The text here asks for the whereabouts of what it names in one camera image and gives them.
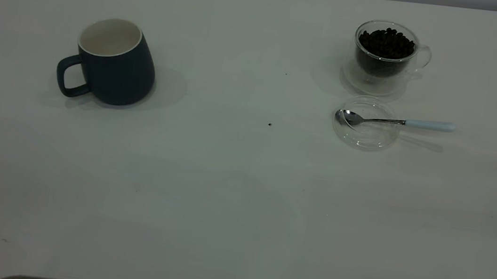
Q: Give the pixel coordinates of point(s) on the dark grey-blue ceramic mug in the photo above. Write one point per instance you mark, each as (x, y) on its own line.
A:
(118, 76)

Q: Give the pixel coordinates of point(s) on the coffee beans heap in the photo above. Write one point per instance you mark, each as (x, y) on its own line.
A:
(385, 45)

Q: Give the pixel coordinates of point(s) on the clear round glass dish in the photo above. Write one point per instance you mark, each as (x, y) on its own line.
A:
(367, 141)

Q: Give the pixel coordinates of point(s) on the clear double-wall glass cup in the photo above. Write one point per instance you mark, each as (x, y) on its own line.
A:
(369, 82)

